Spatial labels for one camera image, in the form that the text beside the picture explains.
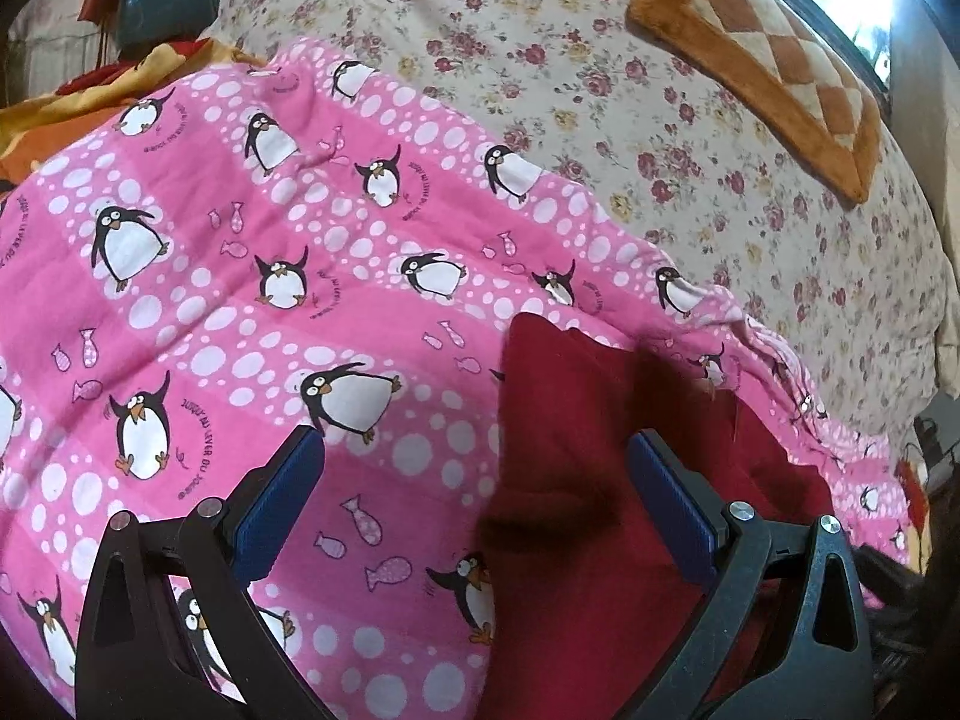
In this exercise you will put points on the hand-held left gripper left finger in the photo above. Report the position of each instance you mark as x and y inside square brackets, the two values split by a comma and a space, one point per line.
[281, 496]

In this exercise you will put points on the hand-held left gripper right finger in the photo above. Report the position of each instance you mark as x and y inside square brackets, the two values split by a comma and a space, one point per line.
[671, 511]

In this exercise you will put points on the dark red small garment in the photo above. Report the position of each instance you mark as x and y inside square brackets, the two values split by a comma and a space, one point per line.
[585, 457]

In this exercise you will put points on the pink penguin print blanket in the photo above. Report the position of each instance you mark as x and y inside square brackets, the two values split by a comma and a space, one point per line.
[225, 277]

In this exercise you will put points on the orange yellow cloth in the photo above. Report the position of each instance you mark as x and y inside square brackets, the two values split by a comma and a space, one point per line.
[90, 101]

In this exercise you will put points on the brown checkered cushion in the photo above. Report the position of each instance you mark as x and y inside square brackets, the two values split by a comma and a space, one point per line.
[757, 22]

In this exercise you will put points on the floral bed sheet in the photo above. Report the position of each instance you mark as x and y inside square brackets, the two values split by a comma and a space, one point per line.
[525, 30]

